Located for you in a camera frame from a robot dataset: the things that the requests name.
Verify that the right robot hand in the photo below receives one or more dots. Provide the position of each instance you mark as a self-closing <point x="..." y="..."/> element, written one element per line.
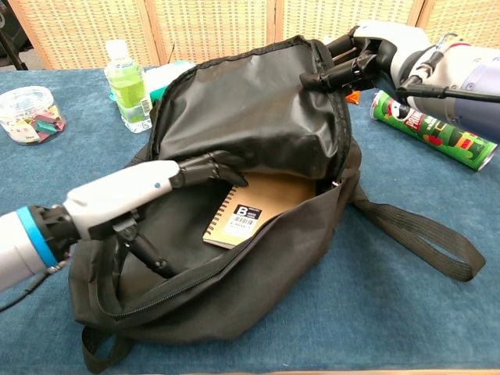
<point x="375" y="31"/>

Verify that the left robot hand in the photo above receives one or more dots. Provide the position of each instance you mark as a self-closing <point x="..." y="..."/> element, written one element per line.
<point x="129" y="187"/>

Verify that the black fabric backpack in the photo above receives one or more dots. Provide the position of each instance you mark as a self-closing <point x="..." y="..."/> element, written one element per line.
<point x="254" y="101"/>

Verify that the kraft spiral notebook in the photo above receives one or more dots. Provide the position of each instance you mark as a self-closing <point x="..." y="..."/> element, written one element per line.
<point x="273" y="195"/>

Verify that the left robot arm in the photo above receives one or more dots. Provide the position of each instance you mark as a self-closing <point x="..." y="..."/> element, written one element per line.
<point x="19" y="242"/>

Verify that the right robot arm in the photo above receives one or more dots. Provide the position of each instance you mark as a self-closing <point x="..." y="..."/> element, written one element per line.
<point x="480" y="74"/>

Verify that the orange snack bag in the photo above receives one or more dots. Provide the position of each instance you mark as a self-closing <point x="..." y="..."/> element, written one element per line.
<point x="354" y="97"/>

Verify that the blue tablecloth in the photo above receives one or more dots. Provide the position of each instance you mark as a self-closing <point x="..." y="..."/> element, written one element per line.
<point x="39" y="164"/>

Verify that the green label drink bottle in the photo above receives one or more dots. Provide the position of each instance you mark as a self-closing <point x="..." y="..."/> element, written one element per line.
<point x="127" y="86"/>

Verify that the teal wet wipes pack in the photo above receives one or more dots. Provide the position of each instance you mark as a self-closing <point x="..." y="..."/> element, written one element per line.
<point x="164" y="78"/>

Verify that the clear jar of coloured clips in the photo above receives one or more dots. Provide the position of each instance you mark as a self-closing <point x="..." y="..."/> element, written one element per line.
<point x="31" y="117"/>

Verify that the green Pringles can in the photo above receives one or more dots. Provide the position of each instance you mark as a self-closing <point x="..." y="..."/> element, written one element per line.
<point x="449" y="136"/>

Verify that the wicker folding screen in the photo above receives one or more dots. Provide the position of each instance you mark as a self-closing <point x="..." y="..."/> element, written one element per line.
<point x="215" y="31"/>

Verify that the black tripod stand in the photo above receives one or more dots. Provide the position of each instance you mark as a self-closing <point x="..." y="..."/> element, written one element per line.
<point x="11" y="48"/>

